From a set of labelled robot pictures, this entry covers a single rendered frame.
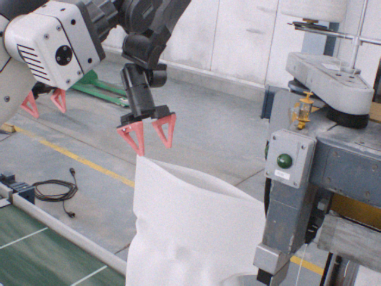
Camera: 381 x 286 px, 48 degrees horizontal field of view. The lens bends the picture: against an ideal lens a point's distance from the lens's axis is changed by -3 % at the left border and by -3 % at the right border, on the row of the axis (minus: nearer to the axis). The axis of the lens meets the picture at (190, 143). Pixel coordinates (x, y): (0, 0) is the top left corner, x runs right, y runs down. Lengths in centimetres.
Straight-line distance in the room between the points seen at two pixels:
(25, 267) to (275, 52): 526
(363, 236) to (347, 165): 26
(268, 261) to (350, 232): 21
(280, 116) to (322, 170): 47
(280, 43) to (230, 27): 89
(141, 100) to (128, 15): 22
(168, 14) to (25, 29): 36
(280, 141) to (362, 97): 21
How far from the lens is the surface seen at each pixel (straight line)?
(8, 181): 270
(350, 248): 108
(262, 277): 103
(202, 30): 721
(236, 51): 688
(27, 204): 239
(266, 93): 131
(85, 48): 80
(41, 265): 200
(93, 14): 81
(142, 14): 88
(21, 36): 78
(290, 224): 92
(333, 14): 113
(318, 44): 584
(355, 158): 83
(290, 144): 81
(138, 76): 100
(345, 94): 93
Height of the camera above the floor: 157
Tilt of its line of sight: 20 degrees down
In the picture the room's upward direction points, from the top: 7 degrees clockwise
